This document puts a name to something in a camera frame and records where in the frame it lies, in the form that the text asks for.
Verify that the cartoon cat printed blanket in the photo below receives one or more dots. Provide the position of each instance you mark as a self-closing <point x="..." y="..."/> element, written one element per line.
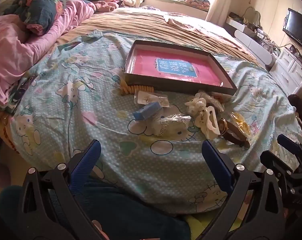
<point x="78" y="110"/>

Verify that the pink quilt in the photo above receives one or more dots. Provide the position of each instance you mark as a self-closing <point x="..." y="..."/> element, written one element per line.
<point x="15" y="55"/>

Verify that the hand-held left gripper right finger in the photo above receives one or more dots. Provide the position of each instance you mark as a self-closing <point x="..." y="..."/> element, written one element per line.
<point x="216" y="165"/>

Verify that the tan bedsheet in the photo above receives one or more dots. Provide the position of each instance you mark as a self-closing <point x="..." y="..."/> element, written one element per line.
<point x="131" y="22"/>

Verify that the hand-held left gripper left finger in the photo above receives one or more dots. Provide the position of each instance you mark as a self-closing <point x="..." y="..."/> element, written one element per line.
<point x="87" y="161"/>

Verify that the white beaded accessory bag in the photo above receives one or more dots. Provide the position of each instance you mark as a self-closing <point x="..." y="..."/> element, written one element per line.
<point x="171" y="125"/>

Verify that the white hair claw clip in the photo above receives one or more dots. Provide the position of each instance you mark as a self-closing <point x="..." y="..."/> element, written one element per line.
<point x="211" y="125"/>

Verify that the brown leather watch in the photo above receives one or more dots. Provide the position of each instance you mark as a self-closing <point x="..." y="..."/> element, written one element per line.
<point x="234" y="131"/>

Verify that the black television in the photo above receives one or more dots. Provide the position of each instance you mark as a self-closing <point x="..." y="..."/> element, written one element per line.
<point x="297" y="30"/>

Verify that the pale pink cloth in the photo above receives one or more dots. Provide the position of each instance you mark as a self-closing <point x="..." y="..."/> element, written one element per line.
<point x="191" y="27"/>

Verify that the dark floral pillow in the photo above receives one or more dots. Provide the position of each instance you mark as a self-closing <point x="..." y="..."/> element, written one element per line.
<point x="38" y="7"/>

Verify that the dark fuzzy object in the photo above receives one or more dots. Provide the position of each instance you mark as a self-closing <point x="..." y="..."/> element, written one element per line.
<point x="299" y="105"/>

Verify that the white bow accessory bag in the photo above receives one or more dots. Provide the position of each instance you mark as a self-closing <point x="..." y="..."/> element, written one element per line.
<point x="197" y="103"/>

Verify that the white low cabinet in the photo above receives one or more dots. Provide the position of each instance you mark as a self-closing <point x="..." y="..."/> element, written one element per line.
<point x="251" y="40"/>

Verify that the dark cardboard box pink bottom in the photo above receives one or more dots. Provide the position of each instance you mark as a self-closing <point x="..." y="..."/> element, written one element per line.
<point x="146" y="62"/>

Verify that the arched table mirror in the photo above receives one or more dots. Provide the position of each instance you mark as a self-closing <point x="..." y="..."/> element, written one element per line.
<point x="253" y="16"/>

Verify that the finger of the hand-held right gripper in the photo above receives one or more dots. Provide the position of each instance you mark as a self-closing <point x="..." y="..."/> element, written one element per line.
<point x="286" y="141"/>
<point x="272" y="158"/>

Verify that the white earring card packet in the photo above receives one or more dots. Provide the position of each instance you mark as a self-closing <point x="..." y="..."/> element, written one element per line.
<point x="146" y="98"/>

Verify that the white drawer dresser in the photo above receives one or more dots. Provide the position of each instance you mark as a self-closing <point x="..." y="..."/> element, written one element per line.
<point x="291" y="70"/>

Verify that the person's dark teal pants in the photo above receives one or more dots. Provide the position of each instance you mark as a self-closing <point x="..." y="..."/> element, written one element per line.
<point x="121" y="205"/>

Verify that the small blue box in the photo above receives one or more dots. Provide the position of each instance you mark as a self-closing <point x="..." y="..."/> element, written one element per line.
<point x="148" y="110"/>

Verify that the yellow accessory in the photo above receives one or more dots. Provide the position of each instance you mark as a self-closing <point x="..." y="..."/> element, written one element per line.
<point x="241" y="121"/>

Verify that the clothes on windowsill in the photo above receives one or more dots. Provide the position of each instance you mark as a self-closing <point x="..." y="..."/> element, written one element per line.
<point x="191" y="1"/>

